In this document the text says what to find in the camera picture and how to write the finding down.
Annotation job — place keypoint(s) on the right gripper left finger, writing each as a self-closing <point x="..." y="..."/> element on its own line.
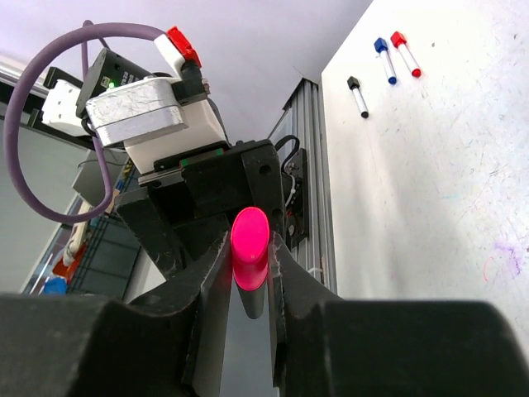
<point x="167" y="342"/>

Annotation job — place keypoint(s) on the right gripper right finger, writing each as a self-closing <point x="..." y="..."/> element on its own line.
<point x="323" y="345"/>

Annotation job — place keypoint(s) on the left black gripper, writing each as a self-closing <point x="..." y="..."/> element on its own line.
<point x="175" y="217"/>

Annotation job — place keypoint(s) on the pink cap highlighter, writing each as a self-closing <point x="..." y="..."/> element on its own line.
<point x="250" y="236"/>

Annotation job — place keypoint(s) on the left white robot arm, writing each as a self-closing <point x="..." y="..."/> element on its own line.
<point x="67" y="98"/>

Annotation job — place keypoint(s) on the black thin pen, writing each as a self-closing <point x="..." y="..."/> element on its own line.
<point x="354" y="86"/>

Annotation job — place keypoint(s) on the blue middle thin pen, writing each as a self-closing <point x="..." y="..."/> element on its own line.
<point x="381" y="47"/>

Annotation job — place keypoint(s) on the red cap thin pen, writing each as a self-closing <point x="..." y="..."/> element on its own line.
<point x="399" y="42"/>

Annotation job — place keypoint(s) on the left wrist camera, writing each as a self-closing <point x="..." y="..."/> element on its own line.
<point x="155" y="118"/>

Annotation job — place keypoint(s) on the aluminium frame rail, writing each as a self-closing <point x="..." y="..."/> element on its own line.
<point x="303" y="117"/>

